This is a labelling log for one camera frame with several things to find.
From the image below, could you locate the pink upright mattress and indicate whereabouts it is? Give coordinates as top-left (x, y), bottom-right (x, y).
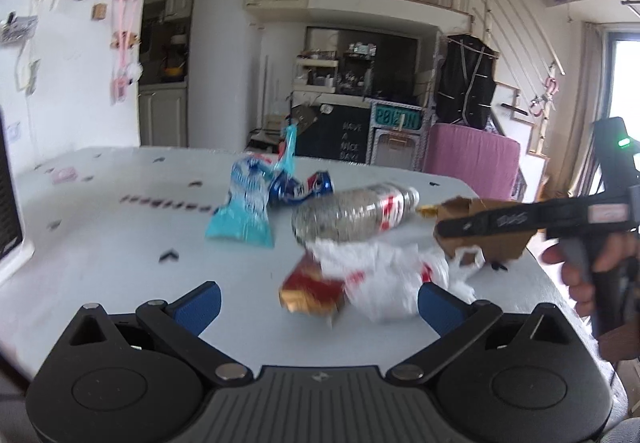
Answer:
top-left (423, 123), bottom-right (521, 201)

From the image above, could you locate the white metal crate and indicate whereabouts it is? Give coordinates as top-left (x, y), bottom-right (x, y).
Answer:
top-left (368, 129), bottom-right (424, 171)

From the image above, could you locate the black garment on hanger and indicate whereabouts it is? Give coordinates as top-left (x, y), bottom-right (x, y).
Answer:
top-left (435, 34), bottom-right (499, 130)

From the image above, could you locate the teal poison sign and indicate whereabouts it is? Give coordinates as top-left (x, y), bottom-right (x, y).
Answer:
top-left (372, 104), bottom-right (423, 131)

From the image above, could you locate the white tissue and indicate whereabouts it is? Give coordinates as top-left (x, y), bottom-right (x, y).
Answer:
top-left (306, 239), bottom-right (486, 323)

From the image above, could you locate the black chalkboard sign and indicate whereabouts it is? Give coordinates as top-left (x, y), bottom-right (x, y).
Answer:
top-left (293, 104), bottom-right (371, 163)

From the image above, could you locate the red gold cigarette pack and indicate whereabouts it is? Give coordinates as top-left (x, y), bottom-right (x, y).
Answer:
top-left (279, 252), bottom-right (345, 322)

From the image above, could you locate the brown cardboard box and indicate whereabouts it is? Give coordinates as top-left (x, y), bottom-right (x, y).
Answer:
top-left (416, 196), bottom-right (537, 263)

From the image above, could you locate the person's right hand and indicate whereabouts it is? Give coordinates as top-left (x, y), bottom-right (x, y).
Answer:
top-left (541, 233), bottom-right (639, 317)

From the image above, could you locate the light blue snack wrapper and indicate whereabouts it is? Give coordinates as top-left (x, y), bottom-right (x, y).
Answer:
top-left (205, 123), bottom-right (297, 248)

